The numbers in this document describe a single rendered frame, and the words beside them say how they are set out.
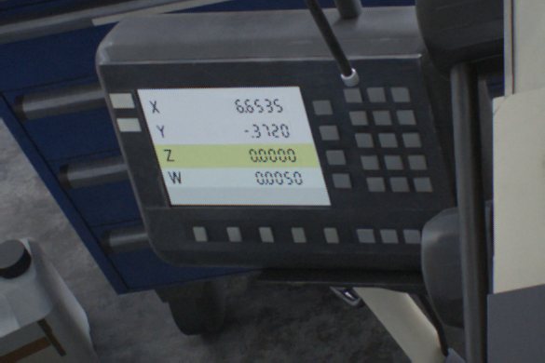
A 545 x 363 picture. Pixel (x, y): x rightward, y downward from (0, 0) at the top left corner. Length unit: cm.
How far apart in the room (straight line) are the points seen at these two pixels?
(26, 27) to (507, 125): 208
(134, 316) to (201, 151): 164
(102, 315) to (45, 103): 62
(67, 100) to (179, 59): 115
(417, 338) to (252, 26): 37
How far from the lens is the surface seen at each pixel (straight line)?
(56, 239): 409
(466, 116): 140
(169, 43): 227
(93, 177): 350
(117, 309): 395
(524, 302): 117
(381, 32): 219
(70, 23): 329
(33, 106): 342
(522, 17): 134
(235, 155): 228
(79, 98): 339
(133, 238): 360
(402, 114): 218
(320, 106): 221
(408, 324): 245
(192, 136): 229
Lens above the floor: 276
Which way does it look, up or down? 43 degrees down
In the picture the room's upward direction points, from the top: 29 degrees counter-clockwise
